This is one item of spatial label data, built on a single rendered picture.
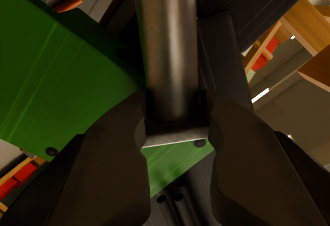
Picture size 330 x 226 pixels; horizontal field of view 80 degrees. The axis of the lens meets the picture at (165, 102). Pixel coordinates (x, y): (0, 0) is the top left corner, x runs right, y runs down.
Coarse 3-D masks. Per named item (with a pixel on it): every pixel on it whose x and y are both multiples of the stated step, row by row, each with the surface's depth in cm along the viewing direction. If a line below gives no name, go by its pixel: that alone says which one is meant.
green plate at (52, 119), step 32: (0, 0) 11; (32, 0) 11; (0, 32) 12; (32, 32) 12; (64, 32) 12; (96, 32) 17; (0, 64) 13; (32, 64) 13; (64, 64) 13; (96, 64) 13; (0, 96) 14; (32, 96) 14; (64, 96) 14; (96, 96) 14; (128, 96) 14; (0, 128) 15; (32, 128) 15; (64, 128) 15; (160, 160) 17; (192, 160) 17
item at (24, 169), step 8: (24, 160) 450; (32, 160) 477; (40, 160) 484; (16, 168) 431; (24, 168) 448; (32, 168) 458; (8, 176) 414; (16, 176) 430; (24, 176) 438; (0, 184) 401; (8, 184) 412; (16, 184) 442; (0, 192) 397; (8, 192) 436; (0, 208) 380; (0, 216) 404
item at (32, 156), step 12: (120, 0) 22; (132, 0) 22; (108, 12) 23; (120, 12) 22; (132, 12) 22; (108, 24) 23; (120, 24) 23; (132, 24) 24; (120, 36) 24; (132, 36) 28; (36, 156) 35
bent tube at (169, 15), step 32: (160, 0) 8; (192, 0) 9; (160, 32) 9; (192, 32) 10; (160, 64) 10; (192, 64) 10; (160, 96) 10; (192, 96) 11; (160, 128) 11; (192, 128) 11
